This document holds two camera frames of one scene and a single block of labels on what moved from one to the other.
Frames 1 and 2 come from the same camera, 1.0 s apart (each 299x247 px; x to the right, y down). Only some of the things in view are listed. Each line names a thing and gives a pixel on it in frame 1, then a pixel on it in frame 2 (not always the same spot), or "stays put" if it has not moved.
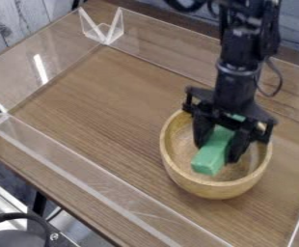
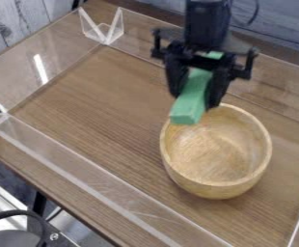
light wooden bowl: (240, 178) stays put
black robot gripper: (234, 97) to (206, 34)
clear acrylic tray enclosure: (78, 97) stays put
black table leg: (39, 204) stays put
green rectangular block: (209, 157) to (190, 108)
